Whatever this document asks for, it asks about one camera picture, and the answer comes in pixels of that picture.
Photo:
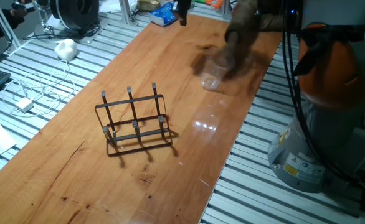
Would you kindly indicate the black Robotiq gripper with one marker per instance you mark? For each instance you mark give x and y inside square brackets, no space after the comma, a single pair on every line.
[181,6]

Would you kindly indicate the white crumpled paper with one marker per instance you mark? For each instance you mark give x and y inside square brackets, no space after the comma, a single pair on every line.
[117,5]

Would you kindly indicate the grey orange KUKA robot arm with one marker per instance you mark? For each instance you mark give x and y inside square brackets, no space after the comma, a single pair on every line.
[335,77]

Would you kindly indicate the black round spool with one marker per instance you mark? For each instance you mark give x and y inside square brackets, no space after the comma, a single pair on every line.
[73,14]

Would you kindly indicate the glossy orange wooden board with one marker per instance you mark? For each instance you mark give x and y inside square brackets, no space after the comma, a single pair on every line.
[76,186]

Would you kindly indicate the person right hand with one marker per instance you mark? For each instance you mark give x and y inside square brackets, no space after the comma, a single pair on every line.
[235,53]

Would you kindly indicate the yellow paper pack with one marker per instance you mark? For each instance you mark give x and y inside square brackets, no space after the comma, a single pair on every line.
[148,5]

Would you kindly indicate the grey metal base plate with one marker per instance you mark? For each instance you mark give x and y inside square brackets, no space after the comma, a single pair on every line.
[92,37]

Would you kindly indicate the hand of black sleeved person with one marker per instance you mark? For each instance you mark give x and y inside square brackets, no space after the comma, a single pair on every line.
[19,12]

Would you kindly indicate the aluminium profile post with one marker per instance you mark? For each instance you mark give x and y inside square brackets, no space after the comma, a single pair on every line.
[3,23]
[227,7]
[126,12]

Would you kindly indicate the person right forearm brown sleeve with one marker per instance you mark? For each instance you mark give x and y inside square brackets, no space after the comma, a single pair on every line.
[244,18]

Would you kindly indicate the person left forearm brown sleeve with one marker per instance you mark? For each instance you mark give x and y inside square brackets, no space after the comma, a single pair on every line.
[271,22]

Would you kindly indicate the clear glass cup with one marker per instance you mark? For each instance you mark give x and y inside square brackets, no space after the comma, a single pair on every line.
[212,77]

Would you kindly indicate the blue tissue pack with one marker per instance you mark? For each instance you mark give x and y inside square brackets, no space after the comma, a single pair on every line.
[162,15]

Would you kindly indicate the white rounded plastic device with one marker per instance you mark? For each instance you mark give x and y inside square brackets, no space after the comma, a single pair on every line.
[65,49]

